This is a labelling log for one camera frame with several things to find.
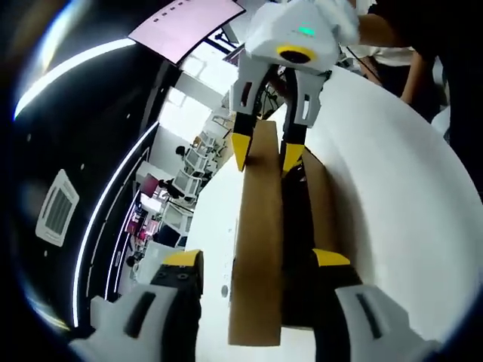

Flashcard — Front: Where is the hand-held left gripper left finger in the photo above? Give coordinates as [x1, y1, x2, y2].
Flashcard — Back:
[69, 248, 205, 362]

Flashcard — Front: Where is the red wall display screen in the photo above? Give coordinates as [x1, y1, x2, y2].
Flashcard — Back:
[140, 173, 160, 198]

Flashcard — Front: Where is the brown cardboard shoe box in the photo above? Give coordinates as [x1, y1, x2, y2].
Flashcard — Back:
[227, 119, 343, 347]

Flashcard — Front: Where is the ceiling air conditioner vent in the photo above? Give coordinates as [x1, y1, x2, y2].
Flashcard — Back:
[35, 168, 80, 248]

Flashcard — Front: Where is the group of white office chairs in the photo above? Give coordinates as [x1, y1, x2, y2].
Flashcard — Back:
[165, 127, 231, 231]

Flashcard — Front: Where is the table cable cover plate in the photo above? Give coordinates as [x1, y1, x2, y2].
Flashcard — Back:
[220, 225, 238, 302]

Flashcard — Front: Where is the ceiling light strip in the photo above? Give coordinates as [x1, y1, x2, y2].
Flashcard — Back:
[14, 37, 137, 118]

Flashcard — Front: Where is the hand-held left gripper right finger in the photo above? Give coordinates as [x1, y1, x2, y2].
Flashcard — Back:
[311, 247, 443, 362]

